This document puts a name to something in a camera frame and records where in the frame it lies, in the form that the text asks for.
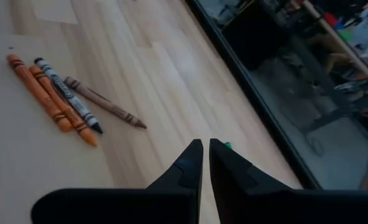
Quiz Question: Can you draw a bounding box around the brown crayon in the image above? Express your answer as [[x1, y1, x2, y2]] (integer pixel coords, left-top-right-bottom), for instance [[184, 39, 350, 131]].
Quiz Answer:
[[63, 76, 147, 130]]

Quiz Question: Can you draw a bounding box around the black aluminium table frame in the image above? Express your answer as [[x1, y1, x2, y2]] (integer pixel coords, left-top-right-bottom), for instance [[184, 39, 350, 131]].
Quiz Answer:
[[183, 0, 323, 190]]

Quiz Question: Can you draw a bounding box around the orange crayon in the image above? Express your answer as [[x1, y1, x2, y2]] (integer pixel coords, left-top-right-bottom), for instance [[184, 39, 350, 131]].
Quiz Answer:
[[6, 54, 73, 133], [28, 65, 98, 147]]

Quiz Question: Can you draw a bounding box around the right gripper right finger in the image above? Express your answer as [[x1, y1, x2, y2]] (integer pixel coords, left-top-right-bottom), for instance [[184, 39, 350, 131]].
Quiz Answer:
[[209, 139, 368, 224]]

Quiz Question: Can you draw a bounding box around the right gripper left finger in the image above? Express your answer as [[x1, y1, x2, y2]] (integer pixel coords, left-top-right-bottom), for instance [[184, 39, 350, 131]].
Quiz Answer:
[[30, 139, 203, 224]]

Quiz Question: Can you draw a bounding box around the black crayon white wrapper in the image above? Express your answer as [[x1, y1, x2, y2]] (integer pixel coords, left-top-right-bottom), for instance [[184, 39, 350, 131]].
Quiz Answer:
[[34, 57, 104, 134]]

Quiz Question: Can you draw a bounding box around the wooden pole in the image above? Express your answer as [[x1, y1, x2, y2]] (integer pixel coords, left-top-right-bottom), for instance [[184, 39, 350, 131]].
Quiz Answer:
[[301, 0, 368, 94]]

